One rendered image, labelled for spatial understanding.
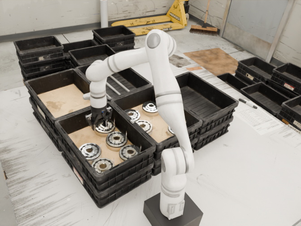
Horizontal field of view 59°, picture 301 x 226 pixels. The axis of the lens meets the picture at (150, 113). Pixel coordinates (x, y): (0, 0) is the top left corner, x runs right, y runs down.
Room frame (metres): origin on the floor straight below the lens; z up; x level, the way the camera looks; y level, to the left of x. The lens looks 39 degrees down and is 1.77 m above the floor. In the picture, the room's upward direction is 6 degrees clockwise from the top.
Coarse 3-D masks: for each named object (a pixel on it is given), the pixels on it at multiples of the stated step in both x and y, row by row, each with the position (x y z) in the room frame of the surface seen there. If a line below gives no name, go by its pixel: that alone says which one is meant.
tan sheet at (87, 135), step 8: (88, 128) 1.00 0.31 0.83; (72, 136) 0.93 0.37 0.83; (80, 136) 0.94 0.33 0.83; (88, 136) 0.94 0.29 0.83; (96, 136) 0.95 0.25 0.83; (80, 144) 0.88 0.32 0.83; (104, 144) 0.90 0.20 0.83; (104, 152) 0.85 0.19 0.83; (112, 152) 0.85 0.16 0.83; (112, 160) 0.81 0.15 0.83
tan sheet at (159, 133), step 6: (132, 108) 1.20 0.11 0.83; (144, 114) 1.16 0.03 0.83; (156, 120) 1.12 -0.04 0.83; (162, 120) 1.12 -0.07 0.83; (156, 126) 1.07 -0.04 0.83; (162, 126) 1.07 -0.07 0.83; (156, 132) 1.02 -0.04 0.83; (162, 132) 1.03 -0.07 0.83; (156, 138) 0.98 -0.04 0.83; (162, 138) 0.98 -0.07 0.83
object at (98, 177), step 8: (112, 104) 1.09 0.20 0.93; (80, 112) 1.00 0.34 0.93; (120, 112) 1.03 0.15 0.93; (56, 120) 0.93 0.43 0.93; (128, 120) 0.98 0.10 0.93; (136, 128) 0.93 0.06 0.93; (64, 136) 0.83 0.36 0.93; (144, 136) 0.88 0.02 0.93; (72, 144) 0.78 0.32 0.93; (152, 144) 0.83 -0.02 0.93; (80, 152) 0.74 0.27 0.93; (144, 152) 0.78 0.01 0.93; (152, 152) 0.81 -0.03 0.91; (128, 160) 0.73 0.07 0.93; (136, 160) 0.75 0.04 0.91; (88, 168) 0.67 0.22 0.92; (112, 168) 0.68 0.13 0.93; (120, 168) 0.69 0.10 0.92; (96, 176) 0.63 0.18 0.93; (104, 176) 0.64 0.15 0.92
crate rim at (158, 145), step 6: (138, 90) 1.24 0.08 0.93; (120, 96) 1.17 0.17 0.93; (126, 96) 1.18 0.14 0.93; (114, 102) 1.11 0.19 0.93; (120, 108) 1.06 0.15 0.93; (126, 114) 1.02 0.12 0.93; (192, 114) 1.08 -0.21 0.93; (198, 120) 1.03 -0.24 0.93; (138, 126) 0.94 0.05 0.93; (192, 126) 0.98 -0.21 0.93; (198, 126) 1.00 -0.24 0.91; (144, 132) 0.90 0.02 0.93; (150, 138) 0.87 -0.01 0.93; (168, 138) 0.88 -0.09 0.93; (174, 138) 0.89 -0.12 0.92; (156, 144) 0.83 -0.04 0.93; (162, 144) 0.84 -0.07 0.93
